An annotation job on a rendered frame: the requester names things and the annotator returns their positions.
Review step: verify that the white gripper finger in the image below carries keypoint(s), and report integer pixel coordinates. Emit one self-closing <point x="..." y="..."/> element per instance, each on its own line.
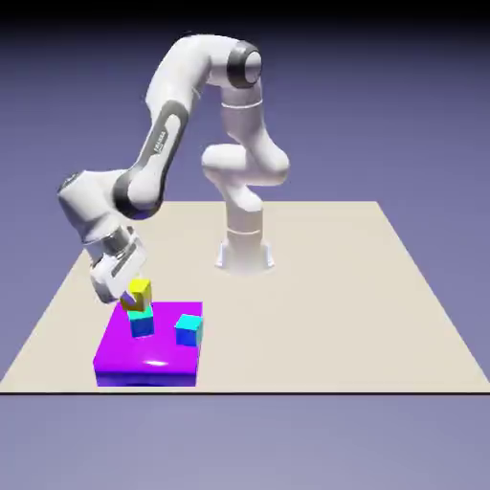
<point x="128" y="297"/>

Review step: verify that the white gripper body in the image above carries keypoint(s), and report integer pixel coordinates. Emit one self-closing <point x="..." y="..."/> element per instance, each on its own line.
<point x="115" y="273"/>

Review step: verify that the small yellow cube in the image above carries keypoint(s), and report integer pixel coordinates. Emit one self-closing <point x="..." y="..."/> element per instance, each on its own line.
<point x="139" y="293"/>

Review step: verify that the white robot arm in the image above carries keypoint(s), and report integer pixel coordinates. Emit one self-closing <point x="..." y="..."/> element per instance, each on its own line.
<point x="241" y="126"/>

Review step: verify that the small cyan cube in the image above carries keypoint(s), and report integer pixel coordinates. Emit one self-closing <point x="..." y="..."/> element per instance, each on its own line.
<point x="189" y="330"/>
<point x="142" y="323"/>

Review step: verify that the large magenta box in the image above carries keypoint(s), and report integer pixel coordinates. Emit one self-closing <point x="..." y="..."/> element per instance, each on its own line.
<point x="147" y="352"/>

